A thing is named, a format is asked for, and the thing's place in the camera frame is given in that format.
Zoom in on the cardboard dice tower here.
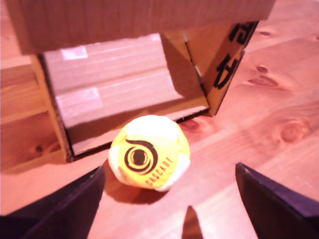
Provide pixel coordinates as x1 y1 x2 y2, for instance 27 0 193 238
4 0 277 164

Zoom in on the orange and white footbag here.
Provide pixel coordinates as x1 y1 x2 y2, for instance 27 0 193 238
107 114 191 193

